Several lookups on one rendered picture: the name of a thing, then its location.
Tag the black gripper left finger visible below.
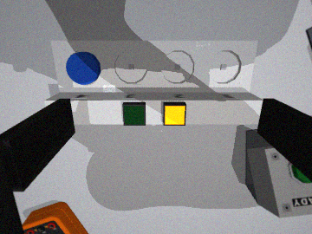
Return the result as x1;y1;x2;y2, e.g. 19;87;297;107
0;99;75;234

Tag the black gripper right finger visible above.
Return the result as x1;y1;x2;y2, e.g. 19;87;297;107
257;99;312;182

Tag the orange pocket multimeter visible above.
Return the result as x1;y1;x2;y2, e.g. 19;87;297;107
23;202;88;234

